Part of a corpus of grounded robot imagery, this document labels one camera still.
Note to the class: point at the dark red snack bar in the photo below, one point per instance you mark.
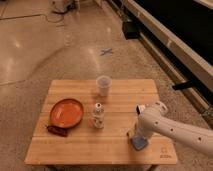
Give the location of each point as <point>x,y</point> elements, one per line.
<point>58,131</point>

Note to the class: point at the orange ceramic bowl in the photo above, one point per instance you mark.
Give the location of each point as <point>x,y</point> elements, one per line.
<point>66,113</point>

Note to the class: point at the black box on floor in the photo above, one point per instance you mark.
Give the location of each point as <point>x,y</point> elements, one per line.
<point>130,31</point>

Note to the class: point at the wooden table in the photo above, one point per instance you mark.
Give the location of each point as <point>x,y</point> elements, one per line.
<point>88,145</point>

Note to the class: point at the small white patterned bottle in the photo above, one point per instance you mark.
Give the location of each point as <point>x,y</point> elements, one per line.
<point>98,116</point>

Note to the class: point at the white machine base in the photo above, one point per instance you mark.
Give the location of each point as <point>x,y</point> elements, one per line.
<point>62,6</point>

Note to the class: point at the long metal rail frame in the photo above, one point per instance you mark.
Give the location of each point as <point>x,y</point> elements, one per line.
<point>179,33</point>

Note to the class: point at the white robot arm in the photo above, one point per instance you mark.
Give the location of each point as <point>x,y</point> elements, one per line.
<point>151,119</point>

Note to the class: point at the clear plastic cup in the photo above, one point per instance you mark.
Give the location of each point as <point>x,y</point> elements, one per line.
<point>103,83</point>

